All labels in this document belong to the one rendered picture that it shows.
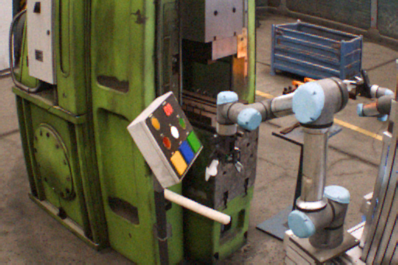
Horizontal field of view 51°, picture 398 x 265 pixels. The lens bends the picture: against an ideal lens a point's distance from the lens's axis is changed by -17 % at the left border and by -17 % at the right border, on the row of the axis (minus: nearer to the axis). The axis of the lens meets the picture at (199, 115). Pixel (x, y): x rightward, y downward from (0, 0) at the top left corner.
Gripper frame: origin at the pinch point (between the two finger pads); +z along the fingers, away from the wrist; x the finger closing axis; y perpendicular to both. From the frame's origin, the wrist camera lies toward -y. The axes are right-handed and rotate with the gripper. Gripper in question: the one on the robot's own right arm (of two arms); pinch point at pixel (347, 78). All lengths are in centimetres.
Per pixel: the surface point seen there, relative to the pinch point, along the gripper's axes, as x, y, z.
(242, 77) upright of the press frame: -42, 5, 51
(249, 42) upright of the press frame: -34, -14, 53
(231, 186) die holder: -73, 54, 26
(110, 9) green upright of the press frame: -116, -42, 72
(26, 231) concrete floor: -169, 111, 132
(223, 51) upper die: -75, -19, 32
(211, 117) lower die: -84, 13, 31
